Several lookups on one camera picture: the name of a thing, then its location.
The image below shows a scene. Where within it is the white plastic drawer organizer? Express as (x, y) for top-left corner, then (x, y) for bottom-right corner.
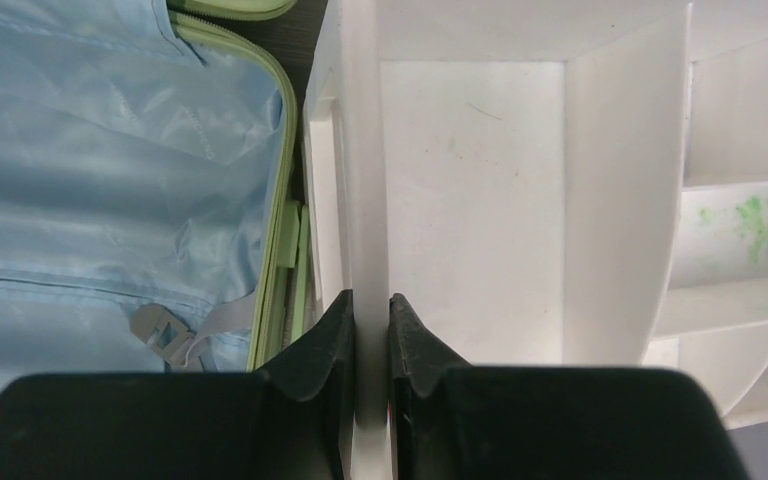
(304, 1), (768, 479)

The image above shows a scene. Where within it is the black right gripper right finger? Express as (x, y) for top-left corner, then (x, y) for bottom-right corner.
(387, 293), (470, 479)

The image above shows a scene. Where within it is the green ribbed hard-shell suitcase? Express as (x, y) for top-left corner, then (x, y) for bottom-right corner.
(0, 1), (298, 394)

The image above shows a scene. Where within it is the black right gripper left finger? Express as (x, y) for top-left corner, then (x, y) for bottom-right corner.
(254, 290), (356, 479)

